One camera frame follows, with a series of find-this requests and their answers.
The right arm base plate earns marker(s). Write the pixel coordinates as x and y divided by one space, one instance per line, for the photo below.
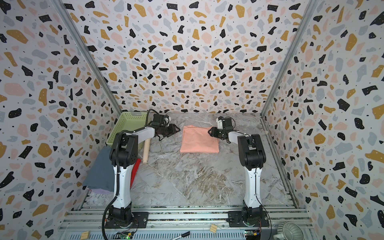
237 219

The wooden block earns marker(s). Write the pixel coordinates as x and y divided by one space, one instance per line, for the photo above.
213 228
85 235

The folded red t-shirt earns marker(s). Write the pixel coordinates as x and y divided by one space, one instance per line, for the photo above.
134 171

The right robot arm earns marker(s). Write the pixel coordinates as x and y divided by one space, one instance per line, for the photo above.
252 157

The folded grey t-shirt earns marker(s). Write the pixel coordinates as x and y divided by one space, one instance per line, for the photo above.
101 176

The green plastic basket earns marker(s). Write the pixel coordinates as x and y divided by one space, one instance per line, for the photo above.
129 121

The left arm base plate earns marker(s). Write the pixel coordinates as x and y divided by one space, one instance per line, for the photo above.
135 220

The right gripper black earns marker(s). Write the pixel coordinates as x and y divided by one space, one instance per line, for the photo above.
216 132

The aluminium rail frame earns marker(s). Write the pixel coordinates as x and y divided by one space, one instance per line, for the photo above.
165 223

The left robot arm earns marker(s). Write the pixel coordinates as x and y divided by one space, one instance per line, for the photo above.
124 155

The right circuit board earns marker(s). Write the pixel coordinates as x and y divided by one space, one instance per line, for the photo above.
253 235

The pink graphic t-shirt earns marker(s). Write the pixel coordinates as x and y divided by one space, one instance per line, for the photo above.
197 140

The left wooden block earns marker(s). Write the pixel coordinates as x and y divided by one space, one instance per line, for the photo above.
85 235

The white desk fan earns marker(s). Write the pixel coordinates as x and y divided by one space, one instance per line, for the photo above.
289 231

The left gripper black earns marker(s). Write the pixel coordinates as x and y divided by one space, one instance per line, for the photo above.
172 130

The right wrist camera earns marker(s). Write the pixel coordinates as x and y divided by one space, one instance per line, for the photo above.
220 122

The right wooden block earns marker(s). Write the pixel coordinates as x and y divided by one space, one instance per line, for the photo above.
213 228

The green circuit board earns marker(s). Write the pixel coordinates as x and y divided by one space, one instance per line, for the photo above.
123 236

